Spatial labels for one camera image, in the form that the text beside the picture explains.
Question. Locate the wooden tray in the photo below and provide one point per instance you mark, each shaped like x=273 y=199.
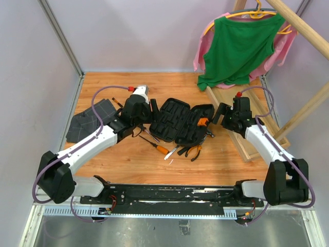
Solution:
x=259 y=140

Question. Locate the aluminium frame rail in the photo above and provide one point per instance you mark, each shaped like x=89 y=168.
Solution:
x=61 y=36

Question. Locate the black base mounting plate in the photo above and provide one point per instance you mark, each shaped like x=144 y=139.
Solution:
x=169 y=201

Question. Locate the claw hammer black handle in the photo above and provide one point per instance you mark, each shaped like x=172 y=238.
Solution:
x=185 y=150

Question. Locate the grey checked cloth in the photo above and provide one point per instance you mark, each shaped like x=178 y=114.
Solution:
x=86 y=122

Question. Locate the orange-black pliers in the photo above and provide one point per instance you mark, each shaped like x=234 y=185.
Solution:
x=196 y=149

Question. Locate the silver metal file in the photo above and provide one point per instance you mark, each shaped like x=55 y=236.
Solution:
x=171 y=152

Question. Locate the black plastic tool case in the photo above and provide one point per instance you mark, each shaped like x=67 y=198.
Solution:
x=177 y=122

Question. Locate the green sleeveless shirt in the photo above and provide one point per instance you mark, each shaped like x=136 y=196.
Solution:
x=237 y=49

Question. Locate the yellow clothes hanger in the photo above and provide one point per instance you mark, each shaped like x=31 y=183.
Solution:
x=256 y=14

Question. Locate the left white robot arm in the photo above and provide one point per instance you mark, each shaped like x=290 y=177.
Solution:
x=56 y=174

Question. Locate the wooden rack frame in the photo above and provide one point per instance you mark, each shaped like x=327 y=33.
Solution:
x=301 y=85

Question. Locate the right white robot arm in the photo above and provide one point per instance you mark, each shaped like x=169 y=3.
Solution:
x=286 y=178

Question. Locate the orange-handled screwdriver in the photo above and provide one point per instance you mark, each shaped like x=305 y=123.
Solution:
x=161 y=149

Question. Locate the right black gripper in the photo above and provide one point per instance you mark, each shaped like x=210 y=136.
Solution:
x=222 y=109

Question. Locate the small brown-handled screwdriver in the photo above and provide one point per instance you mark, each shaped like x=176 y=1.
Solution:
x=117 y=102

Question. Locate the black-handled screwdriver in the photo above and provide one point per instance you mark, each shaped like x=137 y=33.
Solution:
x=154 y=138

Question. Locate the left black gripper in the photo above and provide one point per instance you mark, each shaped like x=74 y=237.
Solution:
x=156 y=115

